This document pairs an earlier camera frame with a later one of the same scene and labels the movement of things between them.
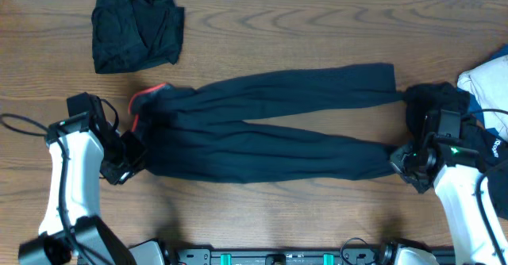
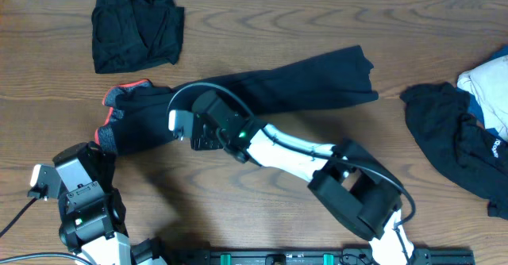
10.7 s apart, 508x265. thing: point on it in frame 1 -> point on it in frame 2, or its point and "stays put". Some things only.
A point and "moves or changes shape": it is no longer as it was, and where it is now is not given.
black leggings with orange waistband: x=198 y=133 moves or changes shape
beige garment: x=489 y=85 stays put
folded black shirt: x=133 y=28 stays put
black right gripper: x=397 y=159 -> x=205 y=144
